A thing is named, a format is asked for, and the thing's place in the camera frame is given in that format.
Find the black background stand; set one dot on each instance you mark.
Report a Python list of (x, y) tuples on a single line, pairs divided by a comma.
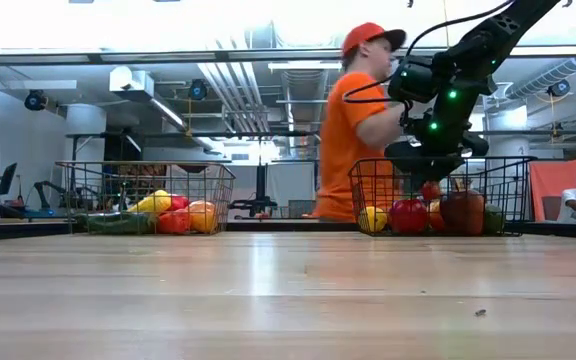
[(261, 180)]

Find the grey ventilation duct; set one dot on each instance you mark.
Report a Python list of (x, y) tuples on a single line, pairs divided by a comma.
[(303, 90)]

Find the orange carrot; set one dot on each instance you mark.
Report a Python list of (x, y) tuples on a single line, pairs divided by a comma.
[(173, 222)]

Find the silver flexible duct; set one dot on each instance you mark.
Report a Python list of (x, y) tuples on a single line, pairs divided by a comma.
[(553, 75)]

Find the black ceiling camera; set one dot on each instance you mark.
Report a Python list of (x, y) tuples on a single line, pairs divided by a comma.
[(35, 101), (559, 88), (198, 90)]

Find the background black robot arm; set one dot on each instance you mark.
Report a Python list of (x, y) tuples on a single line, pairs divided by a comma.
[(43, 189)]

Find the dark red apple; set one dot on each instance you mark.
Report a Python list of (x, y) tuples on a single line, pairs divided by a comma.
[(463, 212)]

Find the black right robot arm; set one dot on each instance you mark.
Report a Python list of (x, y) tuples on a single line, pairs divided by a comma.
[(493, 35)]

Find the white ceiling air unit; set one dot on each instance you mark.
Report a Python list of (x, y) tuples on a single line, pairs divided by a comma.
[(128, 82)]

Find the small red strawberry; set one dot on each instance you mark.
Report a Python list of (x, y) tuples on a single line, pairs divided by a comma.
[(430, 191)]

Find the orange hanging cloth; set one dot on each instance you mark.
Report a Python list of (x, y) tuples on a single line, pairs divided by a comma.
[(548, 185)]

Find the small black monitor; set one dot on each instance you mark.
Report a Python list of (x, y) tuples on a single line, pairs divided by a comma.
[(8, 178)]

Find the dark green cucumber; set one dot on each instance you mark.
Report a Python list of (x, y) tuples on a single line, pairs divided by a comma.
[(113, 222)]

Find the red bell pepper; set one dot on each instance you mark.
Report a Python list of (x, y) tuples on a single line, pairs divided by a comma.
[(179, 202)]

